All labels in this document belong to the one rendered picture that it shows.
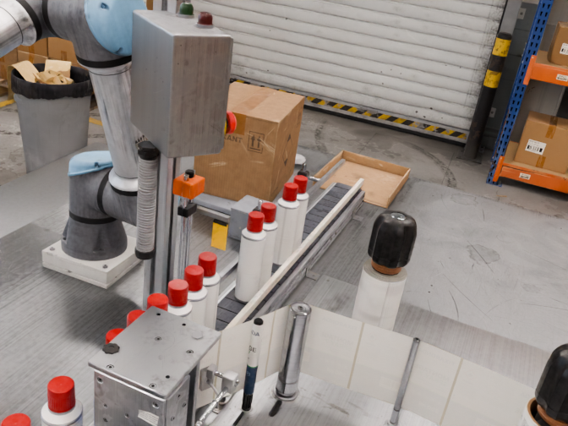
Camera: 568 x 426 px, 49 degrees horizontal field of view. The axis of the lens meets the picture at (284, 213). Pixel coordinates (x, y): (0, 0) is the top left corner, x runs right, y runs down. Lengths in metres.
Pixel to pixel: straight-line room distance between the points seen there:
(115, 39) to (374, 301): 0.66
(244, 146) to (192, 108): 0.82
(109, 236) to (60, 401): 0.68
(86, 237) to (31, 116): 2.30
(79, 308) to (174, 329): 0.59
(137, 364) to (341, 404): 0.48
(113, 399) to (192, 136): 0.41
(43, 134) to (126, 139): 2.50
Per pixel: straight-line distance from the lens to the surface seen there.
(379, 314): 1.20
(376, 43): 5.42
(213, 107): 0.97
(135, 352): 0.80
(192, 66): 0.93
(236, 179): 1.81
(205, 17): 0.97
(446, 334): 1.40
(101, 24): 1.10
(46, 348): 1.31
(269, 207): 1.30
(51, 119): 3.69
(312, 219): 1.73
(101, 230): 1.46
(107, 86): 1.19
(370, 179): 2.19
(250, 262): 1.29
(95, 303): 1.42
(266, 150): 1.75
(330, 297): 1.41
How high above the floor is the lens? 1.66
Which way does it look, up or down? 27 degrees down
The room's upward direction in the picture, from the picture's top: 9 degrees clockwise
